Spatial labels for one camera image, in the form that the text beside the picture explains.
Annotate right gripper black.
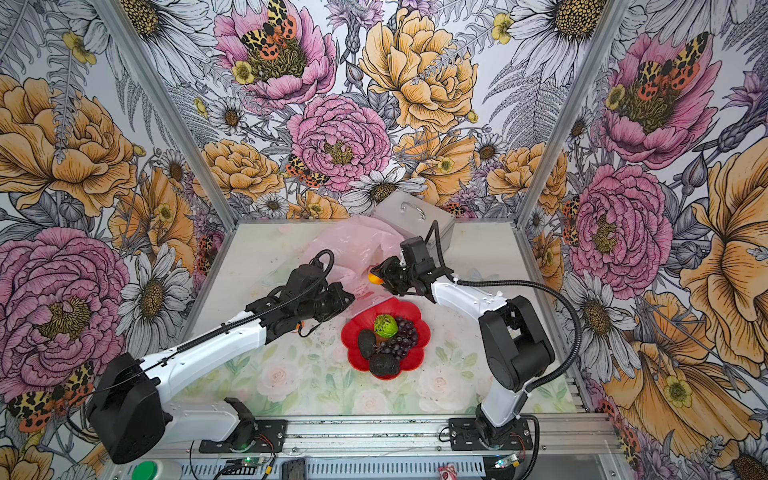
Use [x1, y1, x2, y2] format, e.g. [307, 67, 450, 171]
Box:
[368, 255, 416, 297]

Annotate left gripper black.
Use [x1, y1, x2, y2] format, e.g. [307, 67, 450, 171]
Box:
[299, 282, 355, 322]

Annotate red yellow peach toy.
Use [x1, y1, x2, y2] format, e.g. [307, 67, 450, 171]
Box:
[368, 273, 384, 285]

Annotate green lime toy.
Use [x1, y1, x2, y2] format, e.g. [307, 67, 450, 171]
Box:
[374, 314, 399, 339]

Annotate pink plastic bag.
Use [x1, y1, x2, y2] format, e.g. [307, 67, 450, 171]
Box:
[301, 216, 404, 317]

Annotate dark purple grapes toy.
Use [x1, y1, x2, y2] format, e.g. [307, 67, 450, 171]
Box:
[377, 317, 419, 361]

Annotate dark avocado toy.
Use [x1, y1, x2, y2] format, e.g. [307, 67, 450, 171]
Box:
[369, 353, 401, 378]
[357, 329, 377, 360]

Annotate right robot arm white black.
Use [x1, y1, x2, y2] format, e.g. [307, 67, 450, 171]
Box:
[369, 237, 559, 449]

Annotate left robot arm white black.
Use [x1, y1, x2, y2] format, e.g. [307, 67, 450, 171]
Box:
[85, 262, 355, 465]

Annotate silver metal case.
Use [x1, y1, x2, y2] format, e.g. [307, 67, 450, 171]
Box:
[372, 190, 455, 252]

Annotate red flower-shaped plate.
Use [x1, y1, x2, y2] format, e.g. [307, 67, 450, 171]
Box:
[341, 299, 431, 380]

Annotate green round button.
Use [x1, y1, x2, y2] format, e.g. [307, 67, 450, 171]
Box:
[130, 460, 160, 480]

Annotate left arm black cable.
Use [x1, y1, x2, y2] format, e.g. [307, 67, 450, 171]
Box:
[65, 248, 335, 442]

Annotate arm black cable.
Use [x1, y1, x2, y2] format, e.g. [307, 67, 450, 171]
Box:
[65, 248, 335, 442]
[424, 220, 583, 480]

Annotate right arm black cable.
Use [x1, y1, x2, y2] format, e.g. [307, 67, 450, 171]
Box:
[424, 220, 583, 480]

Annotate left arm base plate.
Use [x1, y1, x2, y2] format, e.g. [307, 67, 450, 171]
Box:
[198, 419, 288, 454]

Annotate aluminium rail frame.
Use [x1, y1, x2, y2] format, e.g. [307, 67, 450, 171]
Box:
[102, 413, 633, 479]

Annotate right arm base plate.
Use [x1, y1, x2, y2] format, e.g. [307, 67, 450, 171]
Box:
[448, 417, 534, 452]

